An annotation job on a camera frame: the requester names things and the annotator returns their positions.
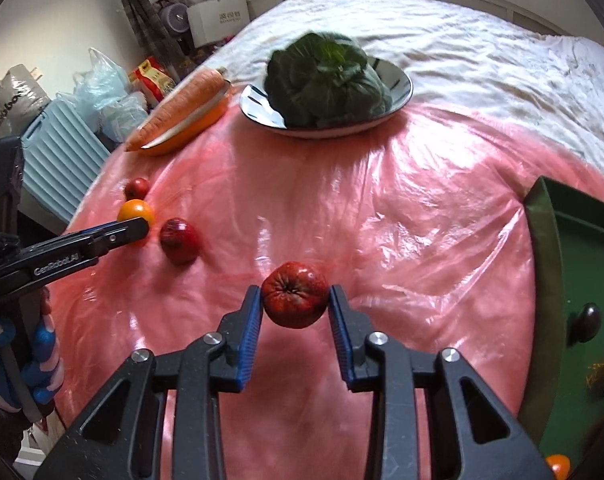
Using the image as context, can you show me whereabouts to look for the red apple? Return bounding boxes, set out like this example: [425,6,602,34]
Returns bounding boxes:
[261,261,330,330]
[159,218,201,266]

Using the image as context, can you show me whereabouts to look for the lower purple fan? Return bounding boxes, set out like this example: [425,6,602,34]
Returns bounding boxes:
[160,2,189,36]

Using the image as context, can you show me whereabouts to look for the white cardboard box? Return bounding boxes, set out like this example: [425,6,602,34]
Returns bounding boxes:
[187,0,250,48]

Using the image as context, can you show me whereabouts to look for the blue gloved left hand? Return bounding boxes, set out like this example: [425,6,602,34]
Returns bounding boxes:
[0,288,64,414]

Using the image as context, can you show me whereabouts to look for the grey printed sack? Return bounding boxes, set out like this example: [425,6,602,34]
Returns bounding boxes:
[0,64,50,136]

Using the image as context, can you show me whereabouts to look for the clear blue plastic bags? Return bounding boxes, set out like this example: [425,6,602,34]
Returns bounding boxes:
[56,47,148,144]

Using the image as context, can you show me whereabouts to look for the plaid hanging scarf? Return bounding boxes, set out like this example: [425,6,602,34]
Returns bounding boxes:
[121,0,188,82]

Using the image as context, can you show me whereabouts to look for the green cardboard tray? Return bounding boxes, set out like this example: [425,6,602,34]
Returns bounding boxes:
[518,177,604,466]

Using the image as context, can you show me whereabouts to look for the green leafy vegetable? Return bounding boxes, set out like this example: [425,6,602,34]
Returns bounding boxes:
[264,32,393,129]

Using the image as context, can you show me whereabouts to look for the white dark-rimmed plate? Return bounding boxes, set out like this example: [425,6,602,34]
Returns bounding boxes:
[238,57,415,140]

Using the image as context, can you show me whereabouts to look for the dark purple plum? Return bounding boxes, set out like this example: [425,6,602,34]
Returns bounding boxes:
[567,302,602,346]

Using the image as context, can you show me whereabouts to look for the large carrot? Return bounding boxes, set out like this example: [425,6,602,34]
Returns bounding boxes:
[124,67,226,152]

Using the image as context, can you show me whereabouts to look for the yellow red rice bag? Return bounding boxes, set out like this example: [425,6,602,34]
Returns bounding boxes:
[128,56,176,108]

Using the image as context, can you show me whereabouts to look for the light blue suitcase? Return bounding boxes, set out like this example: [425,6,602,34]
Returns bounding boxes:
[21,99,110,223]

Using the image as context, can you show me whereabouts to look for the large front orange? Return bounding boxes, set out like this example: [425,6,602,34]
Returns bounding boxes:
[546,454,571,480]

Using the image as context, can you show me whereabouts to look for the pink plastic sheet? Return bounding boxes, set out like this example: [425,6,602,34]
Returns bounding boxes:
[49,84,604,480]

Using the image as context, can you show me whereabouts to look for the small red fruit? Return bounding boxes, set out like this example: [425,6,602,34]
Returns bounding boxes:
[124,178,150,200]

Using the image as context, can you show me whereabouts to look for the orange plate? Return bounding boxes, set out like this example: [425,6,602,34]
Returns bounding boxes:
[138,81,232,156]

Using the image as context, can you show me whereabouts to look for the small back orange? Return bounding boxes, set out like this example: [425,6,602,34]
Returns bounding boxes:
[116,198,155,226]

